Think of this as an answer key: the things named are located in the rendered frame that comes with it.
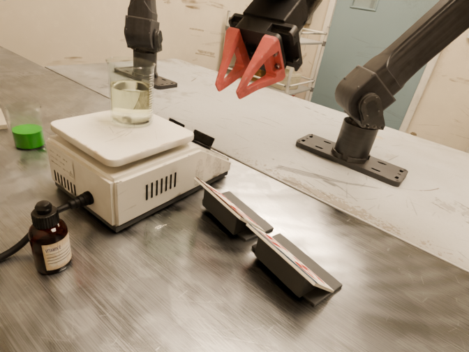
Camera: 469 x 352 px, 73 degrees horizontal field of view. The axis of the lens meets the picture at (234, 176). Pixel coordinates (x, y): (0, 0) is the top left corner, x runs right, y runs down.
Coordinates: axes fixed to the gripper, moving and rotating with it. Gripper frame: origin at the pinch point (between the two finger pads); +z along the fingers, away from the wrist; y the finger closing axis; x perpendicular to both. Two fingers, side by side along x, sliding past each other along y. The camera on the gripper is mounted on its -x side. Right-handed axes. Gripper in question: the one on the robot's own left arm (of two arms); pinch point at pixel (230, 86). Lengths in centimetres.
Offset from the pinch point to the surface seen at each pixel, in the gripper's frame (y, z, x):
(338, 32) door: -93, -210, 183
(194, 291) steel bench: 12.4, 22.3, -1.2
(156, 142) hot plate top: 0.2, 12.4, -4.3
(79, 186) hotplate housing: -4.5, 20.9, -4.5
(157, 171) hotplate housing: 1.5, 14.9, -2.9
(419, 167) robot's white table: 22.7, -17.5, 32.0
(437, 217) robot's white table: 28.4, -4.2, 20.8
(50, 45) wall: -148, -20, 48
